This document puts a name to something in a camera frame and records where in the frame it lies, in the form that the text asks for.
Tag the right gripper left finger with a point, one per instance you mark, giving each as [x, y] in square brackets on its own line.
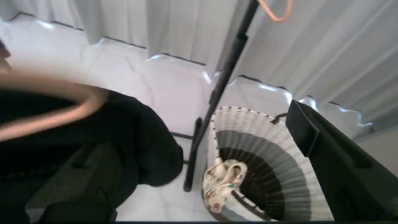
[62, 193]

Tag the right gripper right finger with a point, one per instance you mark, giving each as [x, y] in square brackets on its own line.
[357, 186]

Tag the black short-sleeved shirt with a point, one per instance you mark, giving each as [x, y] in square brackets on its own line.
[140, 140]

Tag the pink clothes hanger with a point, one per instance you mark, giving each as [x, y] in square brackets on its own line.
[276, 19]
[93, 98]

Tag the cream printed garment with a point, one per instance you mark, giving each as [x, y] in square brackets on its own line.
[217, 186]

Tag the white laundry basket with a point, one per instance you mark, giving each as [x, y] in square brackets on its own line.
[248, 121]

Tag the black clothes rack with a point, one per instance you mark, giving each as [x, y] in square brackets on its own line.
[230, 62]

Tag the white curtain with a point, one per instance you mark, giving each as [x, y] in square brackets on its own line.
[311, 46]

